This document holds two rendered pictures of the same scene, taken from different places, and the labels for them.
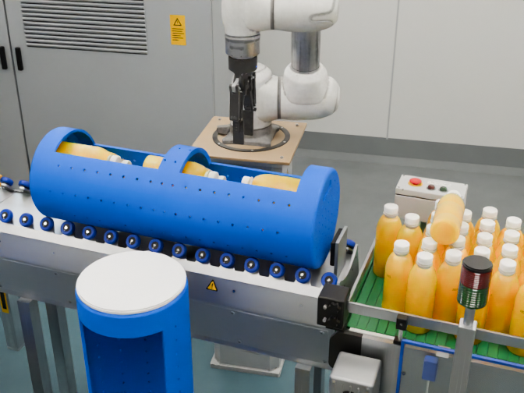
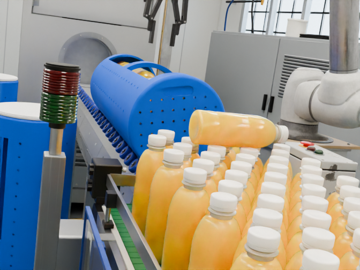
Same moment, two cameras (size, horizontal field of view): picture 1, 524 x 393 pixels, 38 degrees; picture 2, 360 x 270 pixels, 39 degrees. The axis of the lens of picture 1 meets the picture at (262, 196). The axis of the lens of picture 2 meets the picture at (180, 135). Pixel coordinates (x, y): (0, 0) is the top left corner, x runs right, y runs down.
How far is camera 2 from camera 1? 1.78 m
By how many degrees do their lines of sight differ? 51
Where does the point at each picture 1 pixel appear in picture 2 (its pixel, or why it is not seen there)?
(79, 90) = not seen: hidden behind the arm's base
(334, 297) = (98, 161)
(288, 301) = (122, 188)
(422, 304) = (135, 191)
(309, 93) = (331, 91)
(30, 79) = (273, 120)
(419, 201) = (292, 159)
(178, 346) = (20, 164)
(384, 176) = not seen: outside the picture
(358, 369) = (62, 227)
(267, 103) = (301, 97)
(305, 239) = (127, 117)
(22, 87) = not seen: hidden behind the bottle
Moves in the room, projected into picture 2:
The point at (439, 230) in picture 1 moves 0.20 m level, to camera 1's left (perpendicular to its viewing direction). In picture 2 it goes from (193, 124) to (143, 106)
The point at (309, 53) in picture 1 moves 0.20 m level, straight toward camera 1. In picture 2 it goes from (337, 50) to (298, 44)
